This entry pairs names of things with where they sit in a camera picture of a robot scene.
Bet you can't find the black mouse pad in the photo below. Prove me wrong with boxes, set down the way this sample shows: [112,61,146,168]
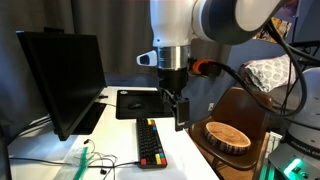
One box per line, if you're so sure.
[115,89,174,120]

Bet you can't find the thin black keyboard cable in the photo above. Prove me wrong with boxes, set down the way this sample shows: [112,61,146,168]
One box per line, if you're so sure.
[9,156,141,169]

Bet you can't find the wired earphones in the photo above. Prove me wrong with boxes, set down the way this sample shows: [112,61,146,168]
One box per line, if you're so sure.
[83,138,118,176]

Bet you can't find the black metal frame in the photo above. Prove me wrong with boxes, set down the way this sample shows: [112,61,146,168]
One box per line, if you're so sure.
[289,39,320,68]

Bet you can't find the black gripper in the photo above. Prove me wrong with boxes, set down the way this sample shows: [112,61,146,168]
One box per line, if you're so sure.
[157,66,191,132]

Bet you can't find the purple poster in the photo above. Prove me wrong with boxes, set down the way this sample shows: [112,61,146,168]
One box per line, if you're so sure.
[274,0,301,18]

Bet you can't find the black computer mouse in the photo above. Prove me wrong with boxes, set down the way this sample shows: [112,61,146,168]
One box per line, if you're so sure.
[127,101,145,110]

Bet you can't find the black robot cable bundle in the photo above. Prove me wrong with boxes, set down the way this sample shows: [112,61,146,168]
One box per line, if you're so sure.
[213,18,320,118]

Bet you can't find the black keyboard with coloured keys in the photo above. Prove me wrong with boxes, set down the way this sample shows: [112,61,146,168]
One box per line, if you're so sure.
[135,117,169,170]

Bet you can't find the yellow poster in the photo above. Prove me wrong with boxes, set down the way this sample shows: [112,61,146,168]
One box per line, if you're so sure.
[253,16,294,45]

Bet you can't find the black monitor with rectangular base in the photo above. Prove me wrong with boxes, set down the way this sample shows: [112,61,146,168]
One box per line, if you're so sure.
[15,30,108,142]

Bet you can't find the brown chair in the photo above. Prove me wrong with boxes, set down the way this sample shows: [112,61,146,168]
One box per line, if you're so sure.
[188,86,275,180]

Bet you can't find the round wood slice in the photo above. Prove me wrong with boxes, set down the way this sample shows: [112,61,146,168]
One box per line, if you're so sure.
[203,121,252,156]

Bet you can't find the wide grey curtain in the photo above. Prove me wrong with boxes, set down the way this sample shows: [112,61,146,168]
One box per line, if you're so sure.
[69,0,232,76]

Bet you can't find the grey patterned pillow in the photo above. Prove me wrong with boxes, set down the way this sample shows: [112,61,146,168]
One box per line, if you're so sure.
[244,54,298,93]

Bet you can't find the clear plastic bag green strip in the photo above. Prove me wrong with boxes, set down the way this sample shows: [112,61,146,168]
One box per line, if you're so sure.
[54,146,91,180]

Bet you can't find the white desk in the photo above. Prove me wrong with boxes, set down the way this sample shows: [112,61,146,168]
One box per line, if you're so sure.
[6,85,219,180]

